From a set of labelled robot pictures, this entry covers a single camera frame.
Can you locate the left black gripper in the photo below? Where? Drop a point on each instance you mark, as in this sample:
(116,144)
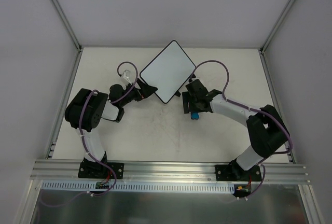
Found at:
(140,90)

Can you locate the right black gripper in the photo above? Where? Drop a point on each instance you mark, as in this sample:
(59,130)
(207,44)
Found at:
(187,102)

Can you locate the blue bone-shaped eraser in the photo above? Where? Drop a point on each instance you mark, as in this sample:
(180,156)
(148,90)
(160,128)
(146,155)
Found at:
(194,116)

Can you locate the small black-framed whiteboard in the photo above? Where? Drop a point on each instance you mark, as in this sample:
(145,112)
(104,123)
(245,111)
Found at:
(168,71)

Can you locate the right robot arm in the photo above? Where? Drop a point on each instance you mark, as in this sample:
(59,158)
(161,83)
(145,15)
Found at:
(265,127)

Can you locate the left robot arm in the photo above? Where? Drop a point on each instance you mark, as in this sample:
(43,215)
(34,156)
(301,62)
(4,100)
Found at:
(88,107)

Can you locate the whiteboard wire stand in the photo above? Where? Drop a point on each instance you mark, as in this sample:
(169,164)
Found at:
(178,94)

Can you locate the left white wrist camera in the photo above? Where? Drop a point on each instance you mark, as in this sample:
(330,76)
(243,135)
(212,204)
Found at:
(125,77)

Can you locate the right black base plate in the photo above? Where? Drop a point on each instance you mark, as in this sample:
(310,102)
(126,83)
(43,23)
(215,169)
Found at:
(228,173)

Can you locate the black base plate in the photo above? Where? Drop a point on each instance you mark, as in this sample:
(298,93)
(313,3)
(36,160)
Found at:
(228,173)
(93,170)

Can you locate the left aluminium corner post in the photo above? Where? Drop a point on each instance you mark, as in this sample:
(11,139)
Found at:
(59,10)

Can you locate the aluminium corner post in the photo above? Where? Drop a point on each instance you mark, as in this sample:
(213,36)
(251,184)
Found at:
(281,18)
(59,10)

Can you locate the right side aluminium rail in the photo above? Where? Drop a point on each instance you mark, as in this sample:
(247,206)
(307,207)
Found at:
(271,86)

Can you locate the aluminium rail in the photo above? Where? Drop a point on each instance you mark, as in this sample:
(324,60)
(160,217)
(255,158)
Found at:
(271,86)
(171,172)
(63,103)

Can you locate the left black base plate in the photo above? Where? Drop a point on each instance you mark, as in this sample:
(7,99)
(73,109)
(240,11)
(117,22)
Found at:
(93,170)

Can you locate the aluminium front rail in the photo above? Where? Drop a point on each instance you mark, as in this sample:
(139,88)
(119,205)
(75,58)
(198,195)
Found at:
(171,172)

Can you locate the left side aluminium rail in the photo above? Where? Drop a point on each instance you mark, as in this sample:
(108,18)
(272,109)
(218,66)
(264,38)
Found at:
(63,103)

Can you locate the white slotted cable duct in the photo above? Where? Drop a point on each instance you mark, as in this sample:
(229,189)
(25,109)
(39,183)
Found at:
(122,186)

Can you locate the right aluminium corner post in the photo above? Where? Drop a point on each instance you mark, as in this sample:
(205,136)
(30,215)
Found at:
(281,18)

